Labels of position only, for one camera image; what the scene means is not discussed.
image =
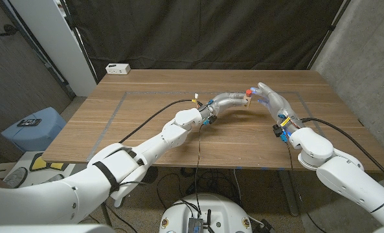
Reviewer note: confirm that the white power outlet box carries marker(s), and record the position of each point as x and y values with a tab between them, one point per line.
118	68

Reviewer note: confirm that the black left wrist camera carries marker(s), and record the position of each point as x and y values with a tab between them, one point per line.
211	120

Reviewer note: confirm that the grey table leg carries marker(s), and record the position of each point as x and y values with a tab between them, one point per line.
289	191

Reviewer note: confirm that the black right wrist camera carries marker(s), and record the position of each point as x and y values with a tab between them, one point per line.
277	131

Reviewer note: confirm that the red-headed wooden screw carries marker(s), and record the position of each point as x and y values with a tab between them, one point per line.
248	93

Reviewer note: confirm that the blue padded stool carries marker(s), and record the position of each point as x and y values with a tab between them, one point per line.
33	136

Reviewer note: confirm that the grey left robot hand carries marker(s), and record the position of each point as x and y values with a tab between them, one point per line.
225	101

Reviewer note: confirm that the grey electronics module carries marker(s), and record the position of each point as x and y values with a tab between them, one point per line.
195	225

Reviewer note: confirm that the white pillar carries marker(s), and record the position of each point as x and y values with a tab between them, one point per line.
55	48

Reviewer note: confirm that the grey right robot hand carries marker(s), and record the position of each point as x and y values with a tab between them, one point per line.
277	103

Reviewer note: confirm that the grey sneaker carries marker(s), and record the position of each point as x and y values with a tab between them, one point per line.
55	178

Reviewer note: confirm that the black wall rail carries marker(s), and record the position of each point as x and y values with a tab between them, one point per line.
36	48

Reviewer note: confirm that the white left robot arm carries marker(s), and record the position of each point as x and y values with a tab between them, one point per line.
130	155

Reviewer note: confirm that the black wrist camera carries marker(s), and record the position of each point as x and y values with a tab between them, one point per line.
277	131
211	120

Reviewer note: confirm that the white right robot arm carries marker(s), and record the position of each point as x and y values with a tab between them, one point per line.
340	168

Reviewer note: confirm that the black backdrop curtain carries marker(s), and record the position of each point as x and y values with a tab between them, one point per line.
195	32

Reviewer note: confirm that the round black floor fan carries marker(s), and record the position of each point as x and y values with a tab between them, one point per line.
152	174

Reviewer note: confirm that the small wooden block with holes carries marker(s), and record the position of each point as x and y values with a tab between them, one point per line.
248	102

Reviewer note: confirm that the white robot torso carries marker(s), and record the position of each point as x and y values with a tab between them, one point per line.
204	210

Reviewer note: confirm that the black backdrop stand pole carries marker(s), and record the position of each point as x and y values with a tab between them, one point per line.
80	42
330	31

